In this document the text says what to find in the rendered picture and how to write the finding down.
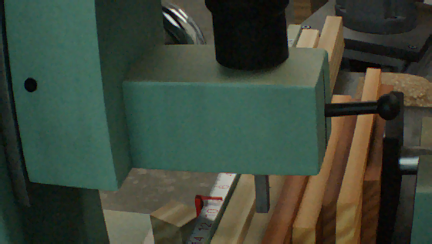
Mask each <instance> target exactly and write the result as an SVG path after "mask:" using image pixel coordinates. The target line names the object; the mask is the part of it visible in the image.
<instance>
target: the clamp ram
mask: <svg viewBox="0 0 432 244"><path fill-rule="evenodd" d="M390 94H393V95H394V96H395V97H396V98H397V99H398V100H399V104H400V112H399V114H398V115H397V117H395V118H394V119H393V120H385V127H384V132H383V156H382V178H381V193H380V216H379V226H378V229H379V230H380V231H384V230H389V231H391V230H392V229H394V222H395V219H396V216H397V204H398V201H399V197H400V186H401V179H402V176H403V175H417V165H418V160H419V157H420V156H421V155H422V154H431V155H432V146H426V147H418V146H403V114H404V95H403V92H400V91H390Z"/></svg>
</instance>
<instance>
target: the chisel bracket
mask: <svg viewBox="0 0 432 244"><path fill-rule="evenodd" d="M123 101H124V107H125V113H126V119H127V130H128V135H129V141H130V152H131V157H132V163H133V167H132V168H147V169H160V170H163V171H196V172H214V173H230V174H248V175H254V176H259V177H262V176H267V175H297V176H303V175H311V176H315V175H318V174H319V172H320V170H321V167H322V162H323V159H324V156H325V153H326V150H327V146H328V143H329V139H330V136H331V133H332V118H331V117H324V106H325V104H326V103H331V99H330V81H329V59H328V53H327V52H326V50H325V49H323V48H304V47H289V58H288V59H287V60H286V61H285V62H283V63H281V64H279V65H277V66H274V67H271V68H265V69H254V70H240V69H230V68H227V67H224V66H222V65H220V64H219V63H218V62H217V60H216V57H215V48H214V45H206V44H195V45H153V46H149V48H148V49H147V50H146V52H145V53H144V54H143V55H142V56H141V57H140V58H139V59H138V60H137V62H136V63H135V64H134V66H133V67H132V69H131V70H130V71H129V73H128V74H127V75H126V76H125V77H124V78H123Z"/></svg>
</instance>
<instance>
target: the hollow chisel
mask: <svg viewBox="0 0 432 244"><path fill-rule="evenodd" d="M268 176H269V175H267V176H262V177H259V176H255V179H254V183H255V201H256V212H257V213H268V210H269V209H270V208H271V206H270V194H269V183H268Z"/></svg>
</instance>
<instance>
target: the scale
mask: <svg viewBox="0 0 432 244"><path fill-rule="evenodd" d="M294 41H295V40H294V39H288V44H289V47H292V45H293V43H294ZM235 175H236V174H230V173H219V175H218V178H217V180H216V182H215V183H214V186H213V188H212V189H211V193H210V195H209V196H210V197H222V198H223V199H222V201H213V200H207V201H206V202H205V203H204V206H203V208H202V210H201V213H200V215H199V216H198V218H197V220H196V222H195V224H194V227H193V228H192V230H191V232H190V235H189V237H188V239H187V241H186V242H185V244H204V241H205V239H206V238H207V237H208V233H209V232H210V230H211V227H212V226H213V224H214V220H215V219H216V218H217V215H218V213H219V211H220V208H221V206H222V204H223V202H224V200H225V198H226V195H227V193H228V191H229V188H230V187H231V184H232V182H233V180H234V178H235Z"/></svg>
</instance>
